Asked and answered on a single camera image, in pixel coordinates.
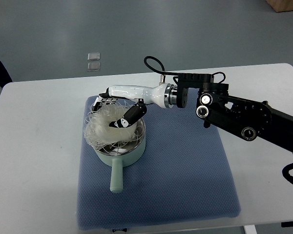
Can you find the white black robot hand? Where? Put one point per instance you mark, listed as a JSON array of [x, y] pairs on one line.
[[164, 96]]

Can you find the upper floor socket plate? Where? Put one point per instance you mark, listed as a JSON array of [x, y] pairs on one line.
[[93, 56]]

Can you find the brown cardboard box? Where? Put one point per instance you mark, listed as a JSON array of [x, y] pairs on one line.
[[281, 5]]

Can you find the blue textured mat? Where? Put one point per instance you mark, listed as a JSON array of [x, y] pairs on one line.
[[183, 175]]

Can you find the white vermicelli noodle nest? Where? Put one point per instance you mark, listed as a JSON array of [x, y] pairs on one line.
[[97, 132]]

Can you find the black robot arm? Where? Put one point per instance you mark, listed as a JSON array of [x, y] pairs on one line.
[[244, 118]]

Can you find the wire steaming rack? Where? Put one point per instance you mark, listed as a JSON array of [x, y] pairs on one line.
[[120, 148]]

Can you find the mint green steel pot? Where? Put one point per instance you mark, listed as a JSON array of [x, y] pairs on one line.
[[118, 162]]

